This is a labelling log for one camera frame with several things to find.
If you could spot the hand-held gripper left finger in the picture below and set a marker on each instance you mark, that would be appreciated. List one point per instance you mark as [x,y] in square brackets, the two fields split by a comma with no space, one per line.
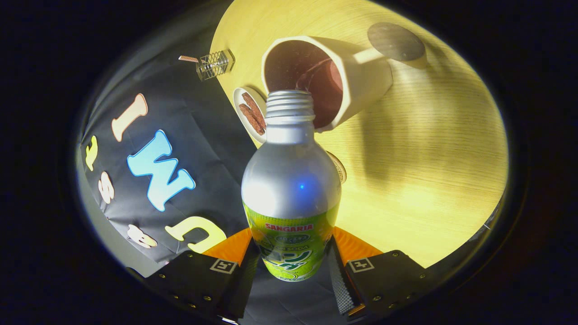
[241,289]

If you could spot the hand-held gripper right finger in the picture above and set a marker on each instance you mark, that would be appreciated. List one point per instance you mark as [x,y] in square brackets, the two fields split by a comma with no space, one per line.
[338,284]

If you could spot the silver bottle with green label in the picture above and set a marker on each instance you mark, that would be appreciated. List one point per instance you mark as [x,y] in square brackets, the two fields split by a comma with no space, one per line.
[291,180]

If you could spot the round cork coaster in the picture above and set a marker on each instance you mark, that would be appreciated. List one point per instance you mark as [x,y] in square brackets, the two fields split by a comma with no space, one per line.
[340,169]

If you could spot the black backdrop cloth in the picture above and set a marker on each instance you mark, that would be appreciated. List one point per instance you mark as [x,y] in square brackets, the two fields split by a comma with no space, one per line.
[212,149]

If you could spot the wooden table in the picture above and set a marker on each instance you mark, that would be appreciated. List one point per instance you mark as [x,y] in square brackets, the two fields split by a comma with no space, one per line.
[429,158]

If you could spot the brown sausage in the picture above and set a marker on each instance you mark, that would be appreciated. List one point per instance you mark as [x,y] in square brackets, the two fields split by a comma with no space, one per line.
[249,118]
[255,108]

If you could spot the white oval plate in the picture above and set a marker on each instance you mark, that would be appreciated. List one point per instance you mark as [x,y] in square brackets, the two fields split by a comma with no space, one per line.
[238,97]

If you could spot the pink striped straw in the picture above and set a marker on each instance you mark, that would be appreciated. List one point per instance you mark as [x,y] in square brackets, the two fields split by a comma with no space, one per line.
[188,58]

